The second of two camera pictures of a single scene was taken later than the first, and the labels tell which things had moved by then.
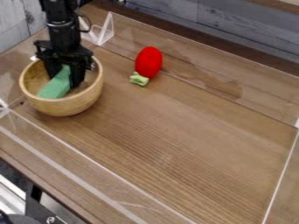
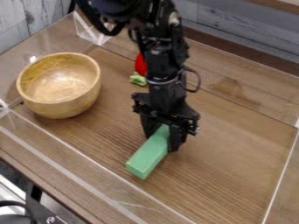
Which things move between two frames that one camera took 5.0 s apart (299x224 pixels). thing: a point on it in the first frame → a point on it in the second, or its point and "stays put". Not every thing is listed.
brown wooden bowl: x=79 y=99 stays put
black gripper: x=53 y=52 → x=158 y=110
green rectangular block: x=57 y=87 → x=150 y=153
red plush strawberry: x=148 y=63 stays put
